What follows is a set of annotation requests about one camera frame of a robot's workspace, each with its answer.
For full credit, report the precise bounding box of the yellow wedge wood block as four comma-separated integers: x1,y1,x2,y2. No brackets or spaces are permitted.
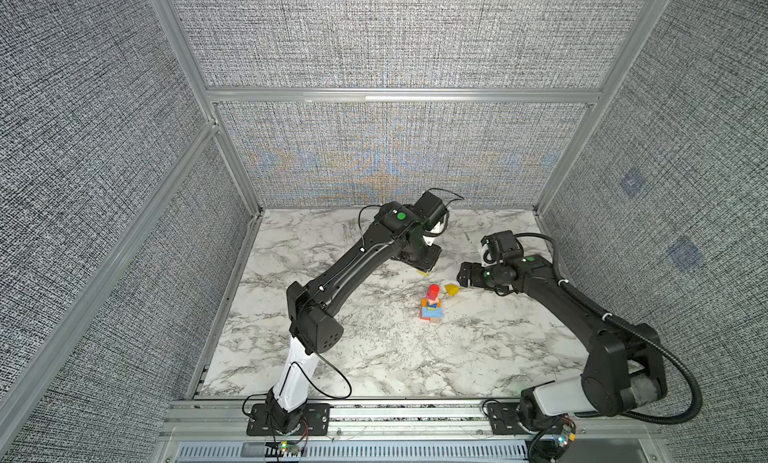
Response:
445,284,460,296

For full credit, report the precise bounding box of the light blue wood block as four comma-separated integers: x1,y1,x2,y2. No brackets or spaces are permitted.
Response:
420,307,443,320

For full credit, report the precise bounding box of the red wood cylinder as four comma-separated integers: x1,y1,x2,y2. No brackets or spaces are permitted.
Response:
426,285,440,301

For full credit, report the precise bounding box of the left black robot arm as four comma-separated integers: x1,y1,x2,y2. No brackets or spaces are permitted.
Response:
265,191,449,434

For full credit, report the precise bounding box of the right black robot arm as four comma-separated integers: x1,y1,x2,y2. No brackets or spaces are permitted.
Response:
457,254,667,431

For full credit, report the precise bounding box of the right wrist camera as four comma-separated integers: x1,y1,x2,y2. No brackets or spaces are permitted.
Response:
481,230,524,265

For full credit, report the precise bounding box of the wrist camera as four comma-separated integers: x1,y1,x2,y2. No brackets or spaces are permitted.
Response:
413,190,449,246
481,230,524,265

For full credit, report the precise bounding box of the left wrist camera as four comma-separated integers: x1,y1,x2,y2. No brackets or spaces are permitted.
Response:
413,190,449,246

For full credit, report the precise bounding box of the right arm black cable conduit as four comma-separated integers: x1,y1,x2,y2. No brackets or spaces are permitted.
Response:
515,232,704,426

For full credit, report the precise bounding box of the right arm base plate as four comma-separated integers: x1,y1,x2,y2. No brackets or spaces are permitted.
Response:
480,399,567,436

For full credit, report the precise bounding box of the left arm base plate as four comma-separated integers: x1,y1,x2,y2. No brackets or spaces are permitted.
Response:
246,403,331,438

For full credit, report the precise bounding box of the aluminium mounting rail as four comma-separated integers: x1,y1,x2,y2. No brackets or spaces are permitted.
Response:
155,398,664,453

